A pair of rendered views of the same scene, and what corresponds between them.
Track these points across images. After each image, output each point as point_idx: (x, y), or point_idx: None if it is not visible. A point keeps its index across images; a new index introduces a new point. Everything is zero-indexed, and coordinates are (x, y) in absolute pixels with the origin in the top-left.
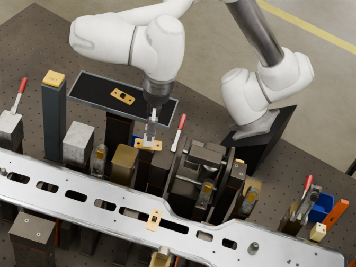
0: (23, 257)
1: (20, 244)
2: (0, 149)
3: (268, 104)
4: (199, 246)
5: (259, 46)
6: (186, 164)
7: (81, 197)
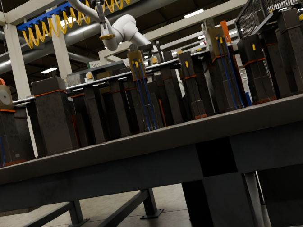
0: (47, 115)
1: (41, 93)
2: None
3: (182, 86)
4: (162, 65)
5: (158, 55)
6: None
7: (91, 129)
